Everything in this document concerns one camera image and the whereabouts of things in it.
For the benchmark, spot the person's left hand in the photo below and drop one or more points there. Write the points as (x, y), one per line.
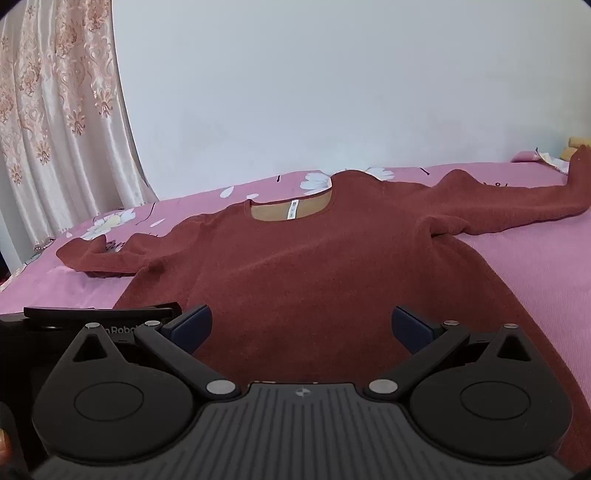
(4, 445)

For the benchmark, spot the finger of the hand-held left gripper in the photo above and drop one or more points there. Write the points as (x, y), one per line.
(101, 311)

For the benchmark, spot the pink floral bed sheet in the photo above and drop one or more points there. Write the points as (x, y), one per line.
(531, 258)

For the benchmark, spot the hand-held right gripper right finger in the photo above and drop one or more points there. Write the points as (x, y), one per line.
(408, 328)

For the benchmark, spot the reddish brown sweater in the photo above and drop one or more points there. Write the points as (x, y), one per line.
(300, 267)

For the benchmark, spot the white cloth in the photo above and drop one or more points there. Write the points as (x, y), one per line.
(551, 161)

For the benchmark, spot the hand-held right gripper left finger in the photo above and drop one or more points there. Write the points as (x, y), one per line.
(193, 325)

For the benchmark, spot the yellow cloth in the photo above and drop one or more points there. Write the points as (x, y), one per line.
(575, 146)

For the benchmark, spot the cream patterned curtain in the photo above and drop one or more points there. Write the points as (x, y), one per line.
(55, 115)

